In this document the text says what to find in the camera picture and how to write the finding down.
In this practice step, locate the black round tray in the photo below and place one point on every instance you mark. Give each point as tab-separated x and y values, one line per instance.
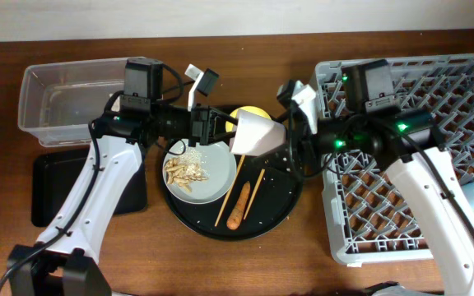
277	196

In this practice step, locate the grey plate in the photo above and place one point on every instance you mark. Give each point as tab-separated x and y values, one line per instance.
220	165

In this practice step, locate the black rectangular tray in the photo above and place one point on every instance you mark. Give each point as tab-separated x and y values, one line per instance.
54	175

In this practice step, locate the peanut and rice scraps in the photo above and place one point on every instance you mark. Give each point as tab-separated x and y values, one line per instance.
184	170

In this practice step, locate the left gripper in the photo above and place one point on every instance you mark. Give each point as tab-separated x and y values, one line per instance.
202	133

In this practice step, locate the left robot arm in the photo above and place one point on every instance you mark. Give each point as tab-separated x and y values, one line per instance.
65	257

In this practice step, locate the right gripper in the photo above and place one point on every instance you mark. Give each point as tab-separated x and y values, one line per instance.
304	141

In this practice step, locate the yellow bowl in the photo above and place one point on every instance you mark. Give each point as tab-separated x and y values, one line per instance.
251	109

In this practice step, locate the clear plastic bin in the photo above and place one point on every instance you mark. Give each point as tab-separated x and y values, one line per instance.
57	100

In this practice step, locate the grey dishwasher rack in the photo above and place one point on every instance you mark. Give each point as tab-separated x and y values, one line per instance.
367	219

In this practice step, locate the carrot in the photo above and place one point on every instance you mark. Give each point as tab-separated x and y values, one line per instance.
237	214

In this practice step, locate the wooden chopstick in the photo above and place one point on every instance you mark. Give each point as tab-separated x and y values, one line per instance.
228	193
254	193

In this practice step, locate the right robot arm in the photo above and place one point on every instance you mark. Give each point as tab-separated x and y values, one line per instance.
408	147

